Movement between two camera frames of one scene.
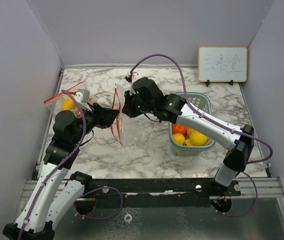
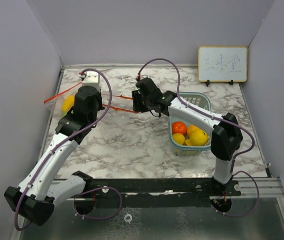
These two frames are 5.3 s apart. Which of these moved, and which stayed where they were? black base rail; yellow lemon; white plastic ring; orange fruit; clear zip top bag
Moved: orange fruit
Stayed: clear zip top bag; white plastic ring; black base rail; yellow lemon
